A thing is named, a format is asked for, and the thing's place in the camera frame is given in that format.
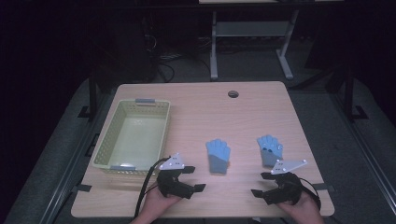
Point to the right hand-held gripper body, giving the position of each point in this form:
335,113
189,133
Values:
288,189

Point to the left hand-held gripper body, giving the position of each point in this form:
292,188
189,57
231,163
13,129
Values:
171,185

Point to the blue and grey glove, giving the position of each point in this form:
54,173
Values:
269,149
218,155

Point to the pale yellow plastic basket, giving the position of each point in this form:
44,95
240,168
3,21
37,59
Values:
137,137

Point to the person's left hand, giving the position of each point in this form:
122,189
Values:
154,205

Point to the person's right hand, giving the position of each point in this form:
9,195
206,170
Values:
305,211

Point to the black metal stand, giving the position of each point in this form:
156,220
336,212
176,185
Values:
92,96
349,93

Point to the aluminium floor rail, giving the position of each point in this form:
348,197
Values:
67,177
367,161

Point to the black table bracket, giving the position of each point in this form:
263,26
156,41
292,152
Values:
92,144

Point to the white metal table frame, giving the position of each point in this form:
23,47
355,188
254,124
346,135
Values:
249,28

